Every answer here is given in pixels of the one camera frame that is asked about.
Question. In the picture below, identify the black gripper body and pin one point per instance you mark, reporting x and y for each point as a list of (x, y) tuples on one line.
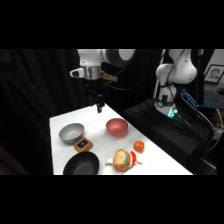
[(93, 95)]

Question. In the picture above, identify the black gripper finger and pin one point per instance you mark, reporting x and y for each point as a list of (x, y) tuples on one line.
[(98, 108), (102, 108)]

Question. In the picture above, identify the red ball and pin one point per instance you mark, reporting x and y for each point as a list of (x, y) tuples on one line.
[(139, 146)]

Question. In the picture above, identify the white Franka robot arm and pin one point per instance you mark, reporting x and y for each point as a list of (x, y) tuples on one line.
[(90, 58)]

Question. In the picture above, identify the pink bowl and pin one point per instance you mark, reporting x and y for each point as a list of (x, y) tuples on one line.
[(117, 127)]

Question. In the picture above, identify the grey bowl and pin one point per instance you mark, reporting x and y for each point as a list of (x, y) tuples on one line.
[(71, 132)]

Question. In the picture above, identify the orange block with blue screen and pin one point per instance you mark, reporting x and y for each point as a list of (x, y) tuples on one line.
[(83, 144)]

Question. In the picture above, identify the tan plush toy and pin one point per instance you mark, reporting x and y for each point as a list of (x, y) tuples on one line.
[(120, 160)]

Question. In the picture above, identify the black curtain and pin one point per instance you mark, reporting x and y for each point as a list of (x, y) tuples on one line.
[(36, 100)]

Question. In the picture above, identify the black frying pan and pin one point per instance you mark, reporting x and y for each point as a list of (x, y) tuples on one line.
[(81, 164)]

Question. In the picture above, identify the black draped robot stand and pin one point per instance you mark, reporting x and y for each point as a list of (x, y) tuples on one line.
[(160, 128)]

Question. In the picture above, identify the small green light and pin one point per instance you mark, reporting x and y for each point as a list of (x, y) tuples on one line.
[(171, 113)]

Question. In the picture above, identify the blue lit device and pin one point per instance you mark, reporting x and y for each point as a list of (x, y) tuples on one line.
[(188, 98)]

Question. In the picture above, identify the framed portrait picture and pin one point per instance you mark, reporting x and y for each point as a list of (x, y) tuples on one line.
[(214, 73)]

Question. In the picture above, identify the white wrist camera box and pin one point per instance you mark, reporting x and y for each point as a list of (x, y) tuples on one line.
[(76, 73)]

